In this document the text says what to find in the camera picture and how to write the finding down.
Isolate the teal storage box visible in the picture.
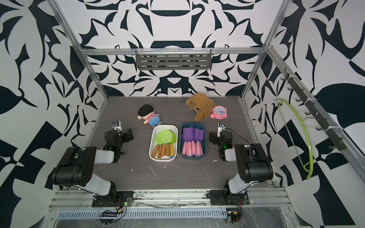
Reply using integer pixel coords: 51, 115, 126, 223
179, 123, 206, 160

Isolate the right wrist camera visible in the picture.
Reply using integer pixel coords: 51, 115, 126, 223
217, 122, 226, 138

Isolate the grey hook rail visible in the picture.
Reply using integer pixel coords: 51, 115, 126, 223
280, 67, 365, 183

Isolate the plush doll black hair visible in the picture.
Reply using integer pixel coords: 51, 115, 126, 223
137, 104, 161, 127

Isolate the purple shovel pink handle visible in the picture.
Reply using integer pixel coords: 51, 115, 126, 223
192, 128, 197, 157
185, 127, 194, 156
182, 128, 191, 156
194, 128, 204, 157

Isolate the pink alarm clock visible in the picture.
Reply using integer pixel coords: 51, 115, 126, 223
210, 105, 228, 120

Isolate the grey wall shelf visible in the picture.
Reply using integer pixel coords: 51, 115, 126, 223
136, 48, 212, 70

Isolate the white storage box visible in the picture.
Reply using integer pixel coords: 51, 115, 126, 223
149, 124, 178, 162

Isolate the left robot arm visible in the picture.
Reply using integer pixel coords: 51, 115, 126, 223
51, 128, 134, 208

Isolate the brown plush dog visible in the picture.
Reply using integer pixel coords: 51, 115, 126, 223
185, 93, 215, 121

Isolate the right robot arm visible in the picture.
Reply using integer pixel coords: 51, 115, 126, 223
206, 130, 274, 206

